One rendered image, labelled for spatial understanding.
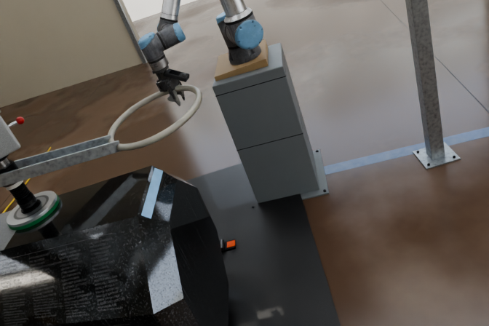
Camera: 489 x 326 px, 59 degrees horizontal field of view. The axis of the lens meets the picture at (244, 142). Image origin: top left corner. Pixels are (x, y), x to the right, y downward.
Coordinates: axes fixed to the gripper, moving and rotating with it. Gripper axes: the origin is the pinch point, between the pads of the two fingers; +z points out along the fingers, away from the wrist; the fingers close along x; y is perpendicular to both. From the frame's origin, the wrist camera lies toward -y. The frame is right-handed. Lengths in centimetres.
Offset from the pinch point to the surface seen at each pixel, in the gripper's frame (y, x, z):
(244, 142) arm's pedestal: -11.5, -17.8, 43.1
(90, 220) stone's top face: -4, 83, 0
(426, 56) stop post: -110, -60, 29
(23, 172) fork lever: 24, 77, -21
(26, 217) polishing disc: 28, 86, -4
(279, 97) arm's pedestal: -38, -29, 23
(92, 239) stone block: -8, 89, 2
